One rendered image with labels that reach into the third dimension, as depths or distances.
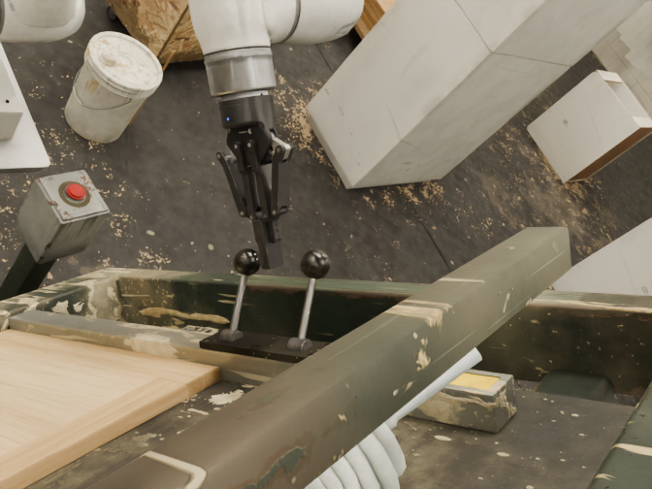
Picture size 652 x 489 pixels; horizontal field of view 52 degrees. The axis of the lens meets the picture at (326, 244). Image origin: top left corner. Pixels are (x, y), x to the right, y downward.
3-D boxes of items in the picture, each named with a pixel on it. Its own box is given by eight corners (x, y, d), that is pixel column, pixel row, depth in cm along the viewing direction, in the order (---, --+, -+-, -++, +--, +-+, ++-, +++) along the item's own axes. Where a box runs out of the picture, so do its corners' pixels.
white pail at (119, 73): (115, 94, 301) (159, 17, 271) (141, 147, 292) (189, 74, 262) (47, 91, 278) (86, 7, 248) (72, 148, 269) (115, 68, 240)
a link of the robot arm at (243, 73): (238, 57, 95) (244, 100, 96) (188, 59, 88) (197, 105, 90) (284, 46, 90) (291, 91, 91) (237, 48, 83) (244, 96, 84)
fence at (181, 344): (37, 329, 127) (32, 309, 126) (517, 410, 68) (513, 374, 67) (12, 338, 123) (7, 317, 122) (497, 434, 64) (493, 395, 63)
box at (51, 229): (59, 212, 159) (85, 167, 148) (83, 253, 157) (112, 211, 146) (11, 223, 150) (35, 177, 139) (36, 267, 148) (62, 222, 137)
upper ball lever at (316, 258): (296, 356, 84) (315, 252, 86) (319, 360, 81) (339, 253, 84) (277, 351, 81) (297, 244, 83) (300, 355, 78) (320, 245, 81)
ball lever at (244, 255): (230, 346, 91) (249, 251, 94) (249, 349, 89) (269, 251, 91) (210, 342, 88) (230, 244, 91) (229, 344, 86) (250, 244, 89)
